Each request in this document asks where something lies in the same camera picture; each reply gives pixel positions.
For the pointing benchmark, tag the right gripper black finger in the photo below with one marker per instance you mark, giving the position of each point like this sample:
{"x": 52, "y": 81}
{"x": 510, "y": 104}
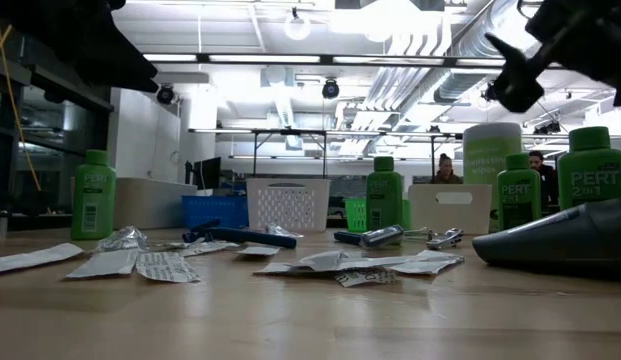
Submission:
{"x": 520, "y": 90}

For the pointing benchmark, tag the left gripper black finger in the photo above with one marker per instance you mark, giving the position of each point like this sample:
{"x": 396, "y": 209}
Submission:
{"x": 115, "y": 79}
{"x": 127, "y": 57}

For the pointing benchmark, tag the green Pert shampoo bottle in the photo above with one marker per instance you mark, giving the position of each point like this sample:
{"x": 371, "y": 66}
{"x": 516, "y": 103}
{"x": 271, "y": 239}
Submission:
{"x": 93, "y": 200}
{"x": 592, "y": 175}
{"x": 384, "y": 192}
{"x": 518, "y": 200}

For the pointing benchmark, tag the grey tapered plastic case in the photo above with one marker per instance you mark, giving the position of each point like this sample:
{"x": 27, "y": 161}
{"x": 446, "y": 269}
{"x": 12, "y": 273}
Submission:
{"x": 565, "y": 240}

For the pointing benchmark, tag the white bandage packet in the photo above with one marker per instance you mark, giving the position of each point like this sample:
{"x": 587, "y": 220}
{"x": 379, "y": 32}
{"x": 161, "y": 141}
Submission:
{"x": 325, "y": 259}
{"x": 210, "y": 247}
{"x": 365, "y": 277}
{"x": 166, "y": 267}
{"x": 106, "y": 263}
{"x": 285, "y": 268}
{"x": 35, "y": 257}
{"x": 259, "y": 251}
{"x": 430, "y": 261}

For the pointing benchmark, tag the black ceiling spotlight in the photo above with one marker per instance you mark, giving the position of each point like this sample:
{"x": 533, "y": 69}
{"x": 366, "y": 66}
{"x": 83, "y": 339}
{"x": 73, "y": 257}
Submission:
{"x": 330, "y": 88}
{"x": 489, "y": 92}
{"x": 165, "y": 94}

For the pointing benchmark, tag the white LED light strip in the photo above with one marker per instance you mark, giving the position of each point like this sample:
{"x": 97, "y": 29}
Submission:
{"x": 170, "y": 57}
{"x": 390, "y": 60}
{"x": 265, "y": 58}
{"x": 477, "y": 62}

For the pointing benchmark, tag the disinfecting wipes canister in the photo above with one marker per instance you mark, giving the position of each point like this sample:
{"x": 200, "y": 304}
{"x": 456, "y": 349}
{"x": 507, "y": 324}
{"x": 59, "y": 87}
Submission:
{"x": 490, "y": 150}

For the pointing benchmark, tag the person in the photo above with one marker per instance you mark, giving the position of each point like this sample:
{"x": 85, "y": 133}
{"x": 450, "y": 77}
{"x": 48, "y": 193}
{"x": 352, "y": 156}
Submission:
{"x": 446, "y": 171}
{"x": 540, "y": 172}

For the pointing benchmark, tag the black computer monitor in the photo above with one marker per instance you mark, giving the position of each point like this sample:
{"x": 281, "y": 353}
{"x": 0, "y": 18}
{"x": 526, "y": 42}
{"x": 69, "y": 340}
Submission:
{"x": 207, "y": 172}

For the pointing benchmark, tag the blue plastic bin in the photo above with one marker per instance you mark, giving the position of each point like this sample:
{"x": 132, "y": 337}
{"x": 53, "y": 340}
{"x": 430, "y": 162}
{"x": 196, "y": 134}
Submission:
{"x": 215, "y": 210}

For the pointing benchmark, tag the slim silver metal tool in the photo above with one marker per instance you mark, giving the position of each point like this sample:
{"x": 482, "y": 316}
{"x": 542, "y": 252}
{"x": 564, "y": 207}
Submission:
{"x": 417, "y": 233}

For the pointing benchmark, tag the green perforated plastic basket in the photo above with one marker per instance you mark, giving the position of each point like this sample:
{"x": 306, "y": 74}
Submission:
{"x": 357, "y": 215}

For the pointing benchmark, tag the white perforated plastic basket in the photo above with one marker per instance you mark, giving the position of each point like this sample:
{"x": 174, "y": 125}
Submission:
{"x": 287, "y": 200}

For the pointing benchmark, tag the black overhead frame bar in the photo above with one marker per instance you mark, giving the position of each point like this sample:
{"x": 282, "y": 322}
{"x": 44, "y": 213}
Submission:
{"x": 326, "y": 59}

